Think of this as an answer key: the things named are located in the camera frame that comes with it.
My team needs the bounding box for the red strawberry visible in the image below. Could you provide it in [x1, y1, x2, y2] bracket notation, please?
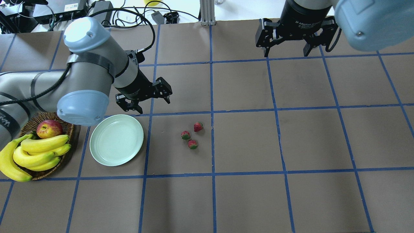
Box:
[180, 131, 191, 140]
[187, 140, 198, 150]
[193, 121, 204, 132]

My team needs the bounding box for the pale green plate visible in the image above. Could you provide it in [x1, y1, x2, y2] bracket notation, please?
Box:
[89, 115, 144, 167]

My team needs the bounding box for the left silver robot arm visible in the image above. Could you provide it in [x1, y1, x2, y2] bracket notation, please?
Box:
[0, 17, 172, 148]

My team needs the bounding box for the wicker fruit basket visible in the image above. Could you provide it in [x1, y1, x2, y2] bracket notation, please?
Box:
[18, 112, 74, 181]

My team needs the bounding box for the aluminium frame post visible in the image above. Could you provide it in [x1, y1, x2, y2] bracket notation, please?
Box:
[200, 0, 216, 26]

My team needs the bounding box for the yellow banana bunch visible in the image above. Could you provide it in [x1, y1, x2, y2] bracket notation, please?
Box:
[0, 134, 71, 182]

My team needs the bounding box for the black power adapter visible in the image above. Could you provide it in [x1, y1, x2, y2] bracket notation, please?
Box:
[151, 11, 166, 25]

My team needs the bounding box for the black cable bundle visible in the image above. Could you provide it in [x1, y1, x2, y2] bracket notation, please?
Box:
[0, 0, 199, 34]

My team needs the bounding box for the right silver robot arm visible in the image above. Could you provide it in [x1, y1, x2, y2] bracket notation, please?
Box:
[255, 0, 414, 57]

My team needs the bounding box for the black power brick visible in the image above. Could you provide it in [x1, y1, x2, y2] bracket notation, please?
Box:
[87, 1, 113, 25]

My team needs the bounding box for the red yellow apple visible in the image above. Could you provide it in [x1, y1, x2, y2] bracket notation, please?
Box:
[36, 119, 63, 139]

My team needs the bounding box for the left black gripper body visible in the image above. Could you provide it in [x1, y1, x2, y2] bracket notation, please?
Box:
[114, 66, 155, 102]

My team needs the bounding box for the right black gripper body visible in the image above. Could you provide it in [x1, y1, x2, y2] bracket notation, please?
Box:
[274, 0, 335, 41]

